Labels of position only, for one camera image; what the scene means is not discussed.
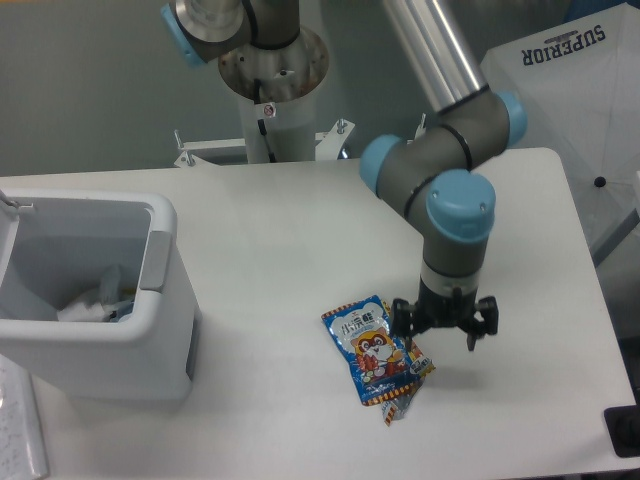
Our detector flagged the black device at edge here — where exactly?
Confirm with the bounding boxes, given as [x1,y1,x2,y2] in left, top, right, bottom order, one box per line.
[604,405,639,458]

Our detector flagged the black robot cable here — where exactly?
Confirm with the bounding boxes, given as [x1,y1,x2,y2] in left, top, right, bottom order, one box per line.
[252,77,277,164]

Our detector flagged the white metal base frame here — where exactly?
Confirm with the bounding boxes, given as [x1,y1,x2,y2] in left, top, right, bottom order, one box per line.
[173,112,431,169]

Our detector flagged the white crumpled tissue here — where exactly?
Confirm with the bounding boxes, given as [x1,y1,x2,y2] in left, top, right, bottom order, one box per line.
[57,265,127,323]

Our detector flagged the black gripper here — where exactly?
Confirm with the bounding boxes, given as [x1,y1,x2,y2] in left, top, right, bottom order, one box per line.
[390,281,499,352]

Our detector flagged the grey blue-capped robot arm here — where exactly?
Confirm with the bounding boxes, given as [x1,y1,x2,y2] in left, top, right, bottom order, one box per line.
[161,1,527,346]

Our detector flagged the white trash can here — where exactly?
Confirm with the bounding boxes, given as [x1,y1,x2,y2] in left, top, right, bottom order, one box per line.
[1,188,199,401]

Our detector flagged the white paper sheet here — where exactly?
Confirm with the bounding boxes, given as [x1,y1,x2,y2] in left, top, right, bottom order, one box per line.
[1,356,49,479]

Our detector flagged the white Superior umbrella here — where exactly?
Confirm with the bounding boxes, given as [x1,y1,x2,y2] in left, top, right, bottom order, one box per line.
[481,3,639,264]

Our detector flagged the blue snack wrapper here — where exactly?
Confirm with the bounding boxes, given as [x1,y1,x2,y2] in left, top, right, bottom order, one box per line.
[321,295,435,425]

